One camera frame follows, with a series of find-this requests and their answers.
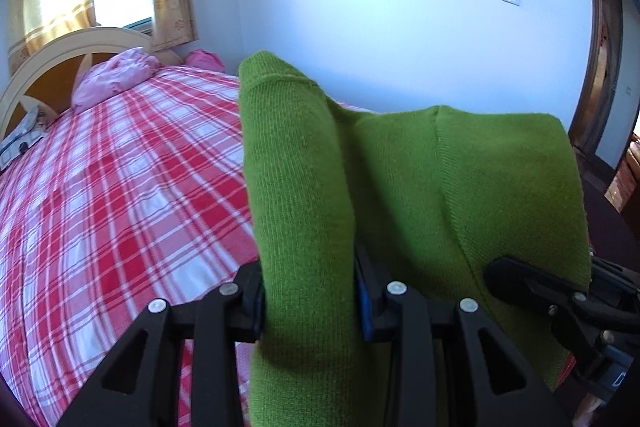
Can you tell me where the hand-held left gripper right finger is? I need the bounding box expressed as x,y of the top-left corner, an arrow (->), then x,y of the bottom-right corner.
355,247 -> 571,427

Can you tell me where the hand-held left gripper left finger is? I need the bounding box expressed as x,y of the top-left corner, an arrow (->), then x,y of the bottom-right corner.
57,263 -> 266,427

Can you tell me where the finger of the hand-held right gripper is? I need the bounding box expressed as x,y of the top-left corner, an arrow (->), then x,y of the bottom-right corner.
483,257 -> 604,379

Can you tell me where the green orange white striped sweater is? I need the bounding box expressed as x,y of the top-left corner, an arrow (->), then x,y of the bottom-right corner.
238,51 -> 593,427

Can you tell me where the wooden furniture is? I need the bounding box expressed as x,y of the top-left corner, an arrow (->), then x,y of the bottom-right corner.
604,132 -> 640,214

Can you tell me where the red checked bed sheet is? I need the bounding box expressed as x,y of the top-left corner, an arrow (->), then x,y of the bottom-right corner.
0,64 -> 381,415

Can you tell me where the small pink cloth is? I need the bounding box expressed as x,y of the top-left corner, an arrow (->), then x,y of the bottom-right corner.
186,49 -> 226,72

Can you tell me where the pink crumpled blanket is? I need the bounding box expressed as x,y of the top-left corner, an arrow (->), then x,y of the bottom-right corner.
72,48 -> 163,110

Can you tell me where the white printed pillow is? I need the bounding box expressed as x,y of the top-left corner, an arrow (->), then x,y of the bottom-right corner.
0,104 -> 51,170

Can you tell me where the cream wooden headboard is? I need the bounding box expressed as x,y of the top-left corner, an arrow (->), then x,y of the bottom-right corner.
0,27 -> 183,138

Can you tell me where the brown wooden door frame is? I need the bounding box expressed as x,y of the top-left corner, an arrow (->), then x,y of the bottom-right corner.
569,0 -> 628,162

